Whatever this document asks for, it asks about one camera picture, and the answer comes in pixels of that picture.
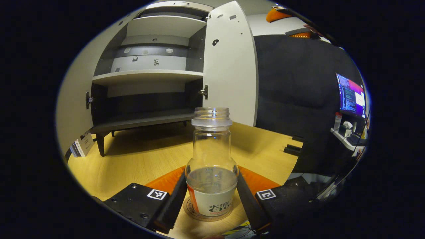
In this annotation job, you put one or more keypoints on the round brown coaster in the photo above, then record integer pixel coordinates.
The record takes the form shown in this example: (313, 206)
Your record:
(189, 209)

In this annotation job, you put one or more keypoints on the black backdrop cloth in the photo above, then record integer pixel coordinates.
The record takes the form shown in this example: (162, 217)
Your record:
(292, 99)

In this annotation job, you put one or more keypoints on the computer monitor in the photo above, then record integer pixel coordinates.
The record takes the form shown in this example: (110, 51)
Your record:
(352, 96)

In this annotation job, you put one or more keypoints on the white side desk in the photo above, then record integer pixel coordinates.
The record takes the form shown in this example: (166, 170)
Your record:
(345, 142)

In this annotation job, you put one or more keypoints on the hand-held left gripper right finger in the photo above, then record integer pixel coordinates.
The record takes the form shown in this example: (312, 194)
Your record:
(249, 205)

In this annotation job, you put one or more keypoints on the white bottle with red cap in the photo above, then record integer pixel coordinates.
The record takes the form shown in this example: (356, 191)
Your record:
(337, 121)

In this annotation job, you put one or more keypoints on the small white device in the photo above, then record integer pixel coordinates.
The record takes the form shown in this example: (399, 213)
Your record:
(347, 127)

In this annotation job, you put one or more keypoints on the stack of books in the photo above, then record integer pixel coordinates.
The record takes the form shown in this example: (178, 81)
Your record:
(81, 146)

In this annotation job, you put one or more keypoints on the grey and white cabinet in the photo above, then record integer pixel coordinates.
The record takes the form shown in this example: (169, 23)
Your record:
(149, 76)

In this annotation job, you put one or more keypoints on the clear glass bottle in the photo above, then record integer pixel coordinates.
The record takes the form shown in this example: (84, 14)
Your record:
(211, 149)

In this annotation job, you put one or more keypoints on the white cabinet door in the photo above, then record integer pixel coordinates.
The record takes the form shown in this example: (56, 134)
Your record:
(74, 99)
(229, 66)

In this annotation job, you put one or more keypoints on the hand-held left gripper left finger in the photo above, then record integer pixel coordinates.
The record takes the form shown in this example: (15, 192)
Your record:
(172, 209)

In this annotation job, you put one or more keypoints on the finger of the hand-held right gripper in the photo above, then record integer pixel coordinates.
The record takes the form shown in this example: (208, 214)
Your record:
(277, 15)
(300, 34)

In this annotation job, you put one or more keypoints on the black metal bracket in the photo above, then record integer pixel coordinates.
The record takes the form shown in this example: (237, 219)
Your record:
(293, 150)
(297, 137)

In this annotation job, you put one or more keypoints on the white cabinet drawer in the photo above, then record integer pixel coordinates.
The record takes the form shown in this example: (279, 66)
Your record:
(179, 5)

